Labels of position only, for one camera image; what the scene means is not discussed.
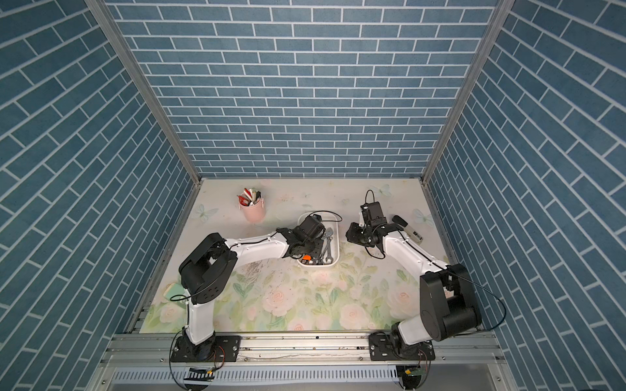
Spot white storage box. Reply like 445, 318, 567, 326
297, 210, 343, 268

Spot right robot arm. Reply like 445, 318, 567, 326
346, 201, 482, 346

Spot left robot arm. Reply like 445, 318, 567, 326
171, 213, 326, 347

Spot black grey stapler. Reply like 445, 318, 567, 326
392, 215, 423, 244

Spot pink pen cup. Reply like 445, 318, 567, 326
239, 198, 266, 224

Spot pens in cup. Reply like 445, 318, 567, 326
237, 188, 262, 207

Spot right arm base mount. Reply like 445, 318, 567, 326
368, 332, 435, 361

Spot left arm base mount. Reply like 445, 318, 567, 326
171, 332, 241, 364

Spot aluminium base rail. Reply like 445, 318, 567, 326
101, 332, 506, 367

